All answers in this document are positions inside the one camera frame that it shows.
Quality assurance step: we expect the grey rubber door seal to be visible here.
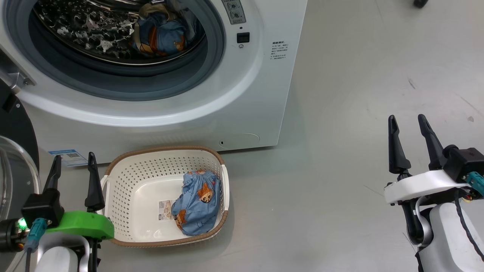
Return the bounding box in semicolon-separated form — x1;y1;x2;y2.
5;0;226;102

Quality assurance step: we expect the cream cloth piece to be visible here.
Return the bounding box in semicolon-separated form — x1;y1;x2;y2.
139;3;169;19

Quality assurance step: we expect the white front-load washing machine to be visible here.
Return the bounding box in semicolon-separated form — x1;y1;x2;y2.
0;0;308;167

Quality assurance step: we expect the paper product label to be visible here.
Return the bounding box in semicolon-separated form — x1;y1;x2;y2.
158;199;177;222

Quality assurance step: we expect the left camera cable teal plug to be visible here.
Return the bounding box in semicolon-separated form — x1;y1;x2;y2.
24;218;48;272

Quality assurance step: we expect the blue energy label sticker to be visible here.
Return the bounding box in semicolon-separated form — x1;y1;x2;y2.
48;149;90;168

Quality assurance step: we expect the camera cable teal plug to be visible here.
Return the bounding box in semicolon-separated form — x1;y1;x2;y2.
24;218;48;272
465;172;484;197

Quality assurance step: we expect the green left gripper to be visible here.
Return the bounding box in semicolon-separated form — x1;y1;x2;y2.
42;151;115;241

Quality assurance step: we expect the steel perforated washer drum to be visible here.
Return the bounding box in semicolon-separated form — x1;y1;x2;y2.
32;0;207;66

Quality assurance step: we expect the right camera cable teal plug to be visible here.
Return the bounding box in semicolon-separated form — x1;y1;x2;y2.
465;172;484;197

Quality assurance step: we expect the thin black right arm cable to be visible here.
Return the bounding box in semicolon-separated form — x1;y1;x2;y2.
453;190;484;262

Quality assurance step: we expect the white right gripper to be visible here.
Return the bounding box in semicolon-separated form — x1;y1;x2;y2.
383;114;472;206

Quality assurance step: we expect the cream perforated basket brown rim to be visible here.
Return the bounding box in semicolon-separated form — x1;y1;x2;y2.
99;146;230;248

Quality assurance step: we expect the dark round glass washer door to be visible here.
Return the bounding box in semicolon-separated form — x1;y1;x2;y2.
0;81;42;261

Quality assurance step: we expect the grey warning label sticker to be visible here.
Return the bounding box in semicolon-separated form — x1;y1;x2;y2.
221;0;247;25

